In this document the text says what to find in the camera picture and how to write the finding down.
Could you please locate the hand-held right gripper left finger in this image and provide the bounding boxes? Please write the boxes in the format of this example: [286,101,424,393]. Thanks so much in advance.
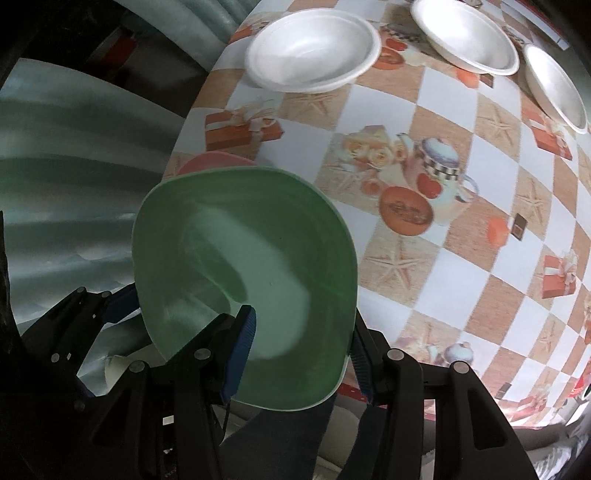
[88,305,257,480]

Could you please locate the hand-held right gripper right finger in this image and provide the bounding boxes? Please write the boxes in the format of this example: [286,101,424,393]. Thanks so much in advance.
[337,318,541,480]

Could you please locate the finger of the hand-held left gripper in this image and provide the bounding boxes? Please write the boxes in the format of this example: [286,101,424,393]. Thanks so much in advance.
[21,284,141,343]

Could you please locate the green plate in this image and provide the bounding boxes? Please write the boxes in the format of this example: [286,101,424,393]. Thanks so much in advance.
[130,167,358,412]

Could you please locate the white bowl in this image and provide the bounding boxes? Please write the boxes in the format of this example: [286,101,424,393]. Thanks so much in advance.
[245,10,382,92]
[523,44,589,136]
[410,0,520,76]

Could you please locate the pale green curtain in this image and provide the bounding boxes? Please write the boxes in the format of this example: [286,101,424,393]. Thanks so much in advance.
[0,0,241,384]

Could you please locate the pink plate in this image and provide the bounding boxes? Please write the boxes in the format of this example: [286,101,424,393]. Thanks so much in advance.
[175,153,259,177]

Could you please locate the red plastic object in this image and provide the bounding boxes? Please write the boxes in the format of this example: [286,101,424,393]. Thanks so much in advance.
[110,36,140,62]

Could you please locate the checkered printed tablecloth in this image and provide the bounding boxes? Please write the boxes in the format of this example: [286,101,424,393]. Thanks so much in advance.
[161,0,591,430]

